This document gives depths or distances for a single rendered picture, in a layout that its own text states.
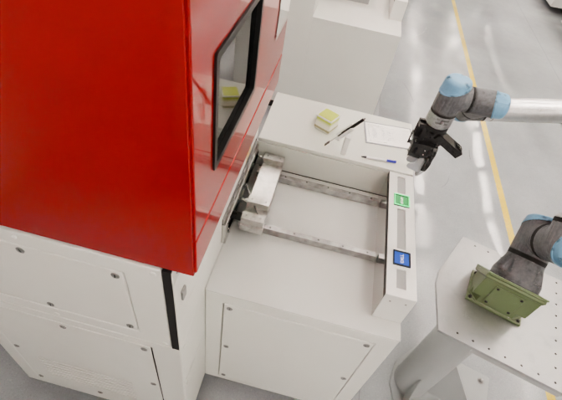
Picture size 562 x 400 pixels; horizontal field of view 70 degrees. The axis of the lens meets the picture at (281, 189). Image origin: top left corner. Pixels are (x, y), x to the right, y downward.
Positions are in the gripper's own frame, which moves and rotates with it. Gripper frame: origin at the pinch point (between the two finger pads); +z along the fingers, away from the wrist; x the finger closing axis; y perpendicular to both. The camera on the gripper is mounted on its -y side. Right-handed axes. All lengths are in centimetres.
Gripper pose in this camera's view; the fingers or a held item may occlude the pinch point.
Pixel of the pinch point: (418, 172)
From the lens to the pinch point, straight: 143.2
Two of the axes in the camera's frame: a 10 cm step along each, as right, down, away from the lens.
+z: -1.3, 6.9, 7.2
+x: -2.1, 6.9, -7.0
